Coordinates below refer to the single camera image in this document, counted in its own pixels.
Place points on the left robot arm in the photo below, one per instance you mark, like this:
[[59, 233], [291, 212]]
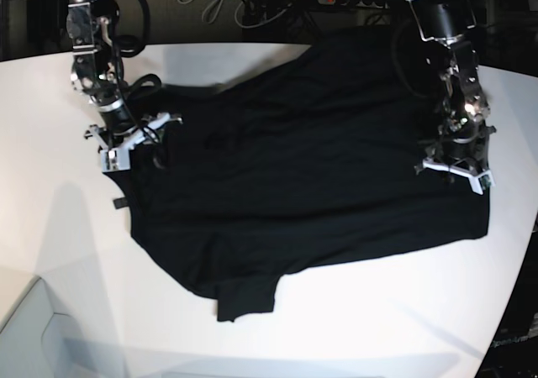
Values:
[[447, 23]]

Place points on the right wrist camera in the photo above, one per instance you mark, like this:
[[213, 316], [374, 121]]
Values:
[[116, 159]]

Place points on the black t-shirt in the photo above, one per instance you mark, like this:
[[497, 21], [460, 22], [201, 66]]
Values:
[[308, 164]]

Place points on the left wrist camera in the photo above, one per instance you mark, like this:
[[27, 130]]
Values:
[[482, 182]]

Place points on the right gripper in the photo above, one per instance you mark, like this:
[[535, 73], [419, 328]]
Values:
[[149, 131]]

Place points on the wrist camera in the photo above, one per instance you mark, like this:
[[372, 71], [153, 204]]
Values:
[[482, 182], [116, 159]]

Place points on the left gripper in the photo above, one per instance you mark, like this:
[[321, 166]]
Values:
[[463, 153]]

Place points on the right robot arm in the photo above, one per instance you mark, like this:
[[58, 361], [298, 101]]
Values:
[[98, 72]]

